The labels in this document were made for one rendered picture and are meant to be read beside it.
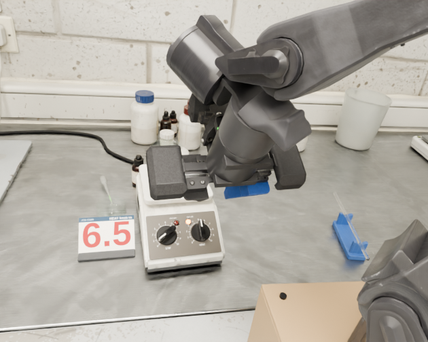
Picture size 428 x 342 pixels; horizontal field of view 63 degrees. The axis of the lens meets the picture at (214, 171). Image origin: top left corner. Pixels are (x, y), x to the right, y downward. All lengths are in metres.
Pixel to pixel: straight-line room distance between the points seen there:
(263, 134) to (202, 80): 0.08
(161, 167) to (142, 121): 0.54
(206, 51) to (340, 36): 0.12
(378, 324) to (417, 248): 0.07
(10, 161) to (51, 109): 0.23
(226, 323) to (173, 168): 0.25
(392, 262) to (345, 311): 0.17
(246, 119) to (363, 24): 0.11
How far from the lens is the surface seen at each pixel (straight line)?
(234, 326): 0.54
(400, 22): 0.26
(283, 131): 0.30
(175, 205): 0.61
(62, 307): 0.57
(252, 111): 0.30
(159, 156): 0.39
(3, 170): 0.86
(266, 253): 0.65
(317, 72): 0.27
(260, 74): 0.28
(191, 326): 0.53
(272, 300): 0.42
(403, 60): 1.30
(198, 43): 0.34
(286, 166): 0.42
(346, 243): 0.71
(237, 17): 1.04
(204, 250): 0.58
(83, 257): 0.62
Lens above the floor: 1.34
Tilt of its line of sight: 31 degrees down
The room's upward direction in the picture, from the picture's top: 7 degrees clockwise
